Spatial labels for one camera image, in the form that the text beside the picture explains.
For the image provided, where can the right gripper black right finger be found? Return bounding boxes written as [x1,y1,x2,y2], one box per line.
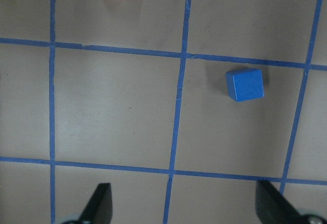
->
[255,180,307,224]

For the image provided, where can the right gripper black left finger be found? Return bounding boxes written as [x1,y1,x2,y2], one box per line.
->
[78,183,113,224]

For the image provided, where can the blue wooden block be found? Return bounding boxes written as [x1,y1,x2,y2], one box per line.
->
[225,68,265,102]

